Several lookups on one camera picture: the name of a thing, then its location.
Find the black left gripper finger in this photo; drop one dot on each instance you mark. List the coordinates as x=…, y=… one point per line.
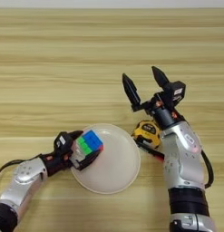
x=89, y=161
x=75, y=134

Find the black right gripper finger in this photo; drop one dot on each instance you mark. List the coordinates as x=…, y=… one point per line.
x=160, y=77
x=130, y=90

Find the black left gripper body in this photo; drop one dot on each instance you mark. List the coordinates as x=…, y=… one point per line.
x=57, y=161

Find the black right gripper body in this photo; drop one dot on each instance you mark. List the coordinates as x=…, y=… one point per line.
x=164, y=116

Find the multicolour puzzle cube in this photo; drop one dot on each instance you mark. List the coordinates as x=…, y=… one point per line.
x=90, y=142

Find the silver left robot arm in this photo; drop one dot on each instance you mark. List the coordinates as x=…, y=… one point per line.
x=25, y=178

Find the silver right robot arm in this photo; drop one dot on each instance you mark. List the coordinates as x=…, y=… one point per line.
x=183, y=157

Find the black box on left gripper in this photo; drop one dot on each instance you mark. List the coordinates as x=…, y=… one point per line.
x=62, y=141

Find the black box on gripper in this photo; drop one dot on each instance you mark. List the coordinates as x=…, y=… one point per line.
x=177, y=90
x=62, y=141

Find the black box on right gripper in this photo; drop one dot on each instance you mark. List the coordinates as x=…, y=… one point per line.
x=177, y=90

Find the white round plate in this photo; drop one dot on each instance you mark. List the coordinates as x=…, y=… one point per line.
x=116, y=169

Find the red pen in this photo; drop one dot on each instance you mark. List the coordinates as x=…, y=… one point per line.
x=149, y=152

